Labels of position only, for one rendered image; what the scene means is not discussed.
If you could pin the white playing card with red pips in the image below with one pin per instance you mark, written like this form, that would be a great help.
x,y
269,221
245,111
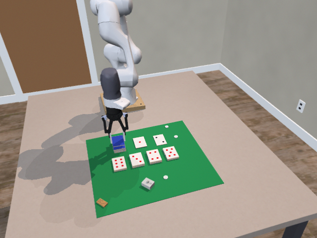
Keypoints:
x,y
136,159
170,152
119,163
154,155
139,142

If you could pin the green felt mat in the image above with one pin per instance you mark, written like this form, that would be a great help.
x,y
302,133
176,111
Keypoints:
x,y
123,189

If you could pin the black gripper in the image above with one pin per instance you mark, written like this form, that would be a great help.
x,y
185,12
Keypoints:
x,y
114,114

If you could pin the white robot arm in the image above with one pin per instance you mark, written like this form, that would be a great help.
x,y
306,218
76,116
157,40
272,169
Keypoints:
x,y
119,80

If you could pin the white card with black dots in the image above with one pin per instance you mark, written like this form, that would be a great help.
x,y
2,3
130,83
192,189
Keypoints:
x,y
159,139

